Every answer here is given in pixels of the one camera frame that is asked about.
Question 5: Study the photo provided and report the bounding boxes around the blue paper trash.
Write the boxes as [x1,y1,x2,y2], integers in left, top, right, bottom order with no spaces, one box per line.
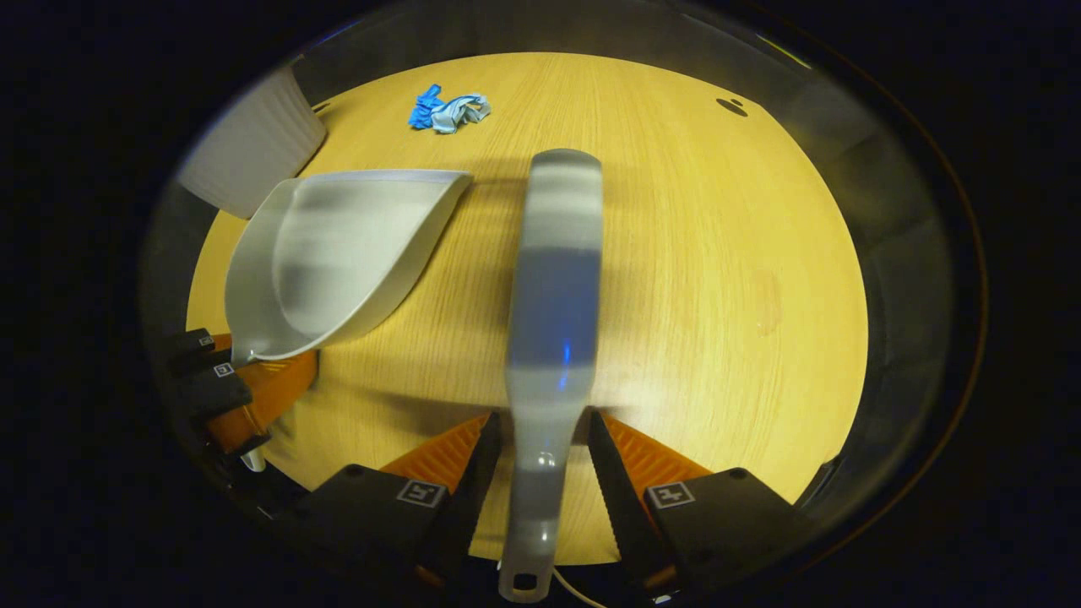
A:
[409,84,492,134]

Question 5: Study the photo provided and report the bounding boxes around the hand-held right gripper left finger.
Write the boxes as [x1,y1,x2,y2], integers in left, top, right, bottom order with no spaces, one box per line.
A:
[291,411,505,596]

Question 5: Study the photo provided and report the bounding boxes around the white cable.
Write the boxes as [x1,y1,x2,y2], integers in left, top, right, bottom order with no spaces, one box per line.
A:
[551,566,607,608]

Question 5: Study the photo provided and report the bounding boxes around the white plastic garbage bin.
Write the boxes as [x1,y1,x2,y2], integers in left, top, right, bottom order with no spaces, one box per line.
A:
[177,66,328,220]

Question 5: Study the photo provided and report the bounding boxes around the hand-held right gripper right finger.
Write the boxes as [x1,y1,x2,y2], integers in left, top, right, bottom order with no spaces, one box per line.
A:
[587,410,818,599]

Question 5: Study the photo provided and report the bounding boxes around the small white broom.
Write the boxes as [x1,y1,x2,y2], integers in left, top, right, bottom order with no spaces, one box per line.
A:
[497,149,605,605]

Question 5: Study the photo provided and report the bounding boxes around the white plastic dustpan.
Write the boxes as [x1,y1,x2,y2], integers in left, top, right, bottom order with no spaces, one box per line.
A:
[224,169,474,474]

